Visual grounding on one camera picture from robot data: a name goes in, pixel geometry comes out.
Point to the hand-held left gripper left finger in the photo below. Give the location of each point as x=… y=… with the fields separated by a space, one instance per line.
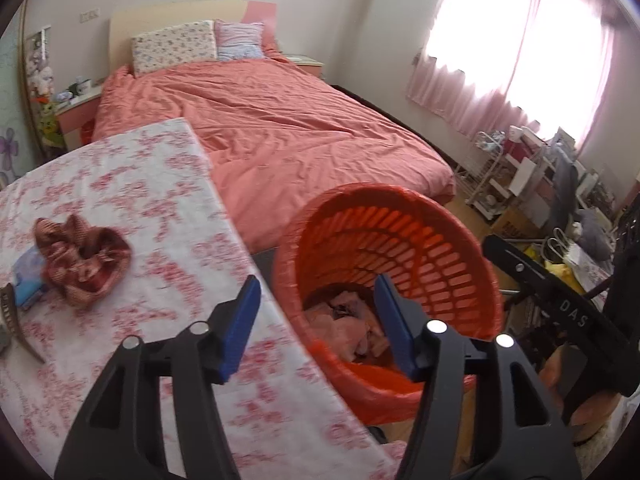
x=240 y=330

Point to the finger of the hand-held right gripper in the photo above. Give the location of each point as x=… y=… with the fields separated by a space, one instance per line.
x=515 y=265

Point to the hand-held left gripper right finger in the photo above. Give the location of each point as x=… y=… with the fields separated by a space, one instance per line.
x=395 y=330

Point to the pink clothes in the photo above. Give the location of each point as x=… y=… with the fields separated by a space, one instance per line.
x=350 y=340

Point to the orange plastic laundry basket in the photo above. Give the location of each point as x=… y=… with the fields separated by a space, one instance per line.
x=350 y=390
x=450 y=280

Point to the person's right hand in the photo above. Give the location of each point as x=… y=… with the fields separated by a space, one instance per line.
x=555 y=375

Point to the brown cardboard box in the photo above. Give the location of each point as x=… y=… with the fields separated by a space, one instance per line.
x=515 y=222

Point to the yellow bag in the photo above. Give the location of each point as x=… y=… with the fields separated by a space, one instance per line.
x=557 y=270

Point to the grey cloth bundle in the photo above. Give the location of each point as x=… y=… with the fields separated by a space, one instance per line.
x=597 y=232

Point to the grey office chair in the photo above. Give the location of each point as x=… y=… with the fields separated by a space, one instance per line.
x=565 y=190

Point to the cluttered white desk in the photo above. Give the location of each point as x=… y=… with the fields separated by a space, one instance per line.
x=595 y=180

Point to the red box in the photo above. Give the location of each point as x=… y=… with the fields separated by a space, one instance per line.
x=515 y=147

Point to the pink floral tablecloth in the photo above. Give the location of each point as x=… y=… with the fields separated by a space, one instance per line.
x=150 y=185

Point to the brown patterned scrunchie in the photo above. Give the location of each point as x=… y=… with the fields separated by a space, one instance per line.
x=82 y=260

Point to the pink curtain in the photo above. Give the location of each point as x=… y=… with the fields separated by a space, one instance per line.
x=595 y=85
x=450 y=85

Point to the coral pink duvet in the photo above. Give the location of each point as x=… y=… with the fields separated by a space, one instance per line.
x=300 y=125

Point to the blue packet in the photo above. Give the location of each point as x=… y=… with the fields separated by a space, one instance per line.
x=30 y=275

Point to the pink white nightstand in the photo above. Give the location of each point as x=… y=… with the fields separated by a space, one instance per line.
x=75 y=115
x=305 y=62

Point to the pink striped pillow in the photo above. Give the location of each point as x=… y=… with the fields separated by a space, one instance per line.
x=240 y=40

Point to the white floral pillow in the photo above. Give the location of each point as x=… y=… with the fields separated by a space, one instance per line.
x=172 y=47

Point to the white mug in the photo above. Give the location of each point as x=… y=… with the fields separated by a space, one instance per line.
x=81 y=86

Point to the hanging plush toys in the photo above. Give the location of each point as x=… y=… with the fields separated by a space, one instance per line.
x=45 y=85

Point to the flower print sliding wardrobe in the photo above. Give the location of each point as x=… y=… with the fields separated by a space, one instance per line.
x=10 y=110

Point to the bed with pink cover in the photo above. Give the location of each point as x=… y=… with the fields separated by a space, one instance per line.
x=165 y=15

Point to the white wall switch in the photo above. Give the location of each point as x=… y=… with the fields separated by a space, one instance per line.
x=90 y=15

